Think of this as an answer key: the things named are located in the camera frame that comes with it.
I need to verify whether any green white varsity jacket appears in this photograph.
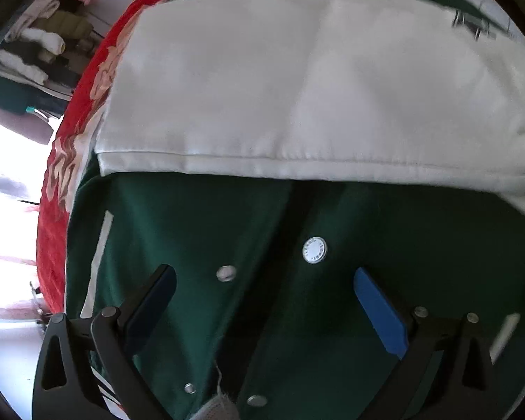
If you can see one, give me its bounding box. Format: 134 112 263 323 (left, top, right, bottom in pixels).
66 0 525 419

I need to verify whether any red floral blanket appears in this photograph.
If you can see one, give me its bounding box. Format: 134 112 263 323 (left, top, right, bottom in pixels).
36 0 169 313

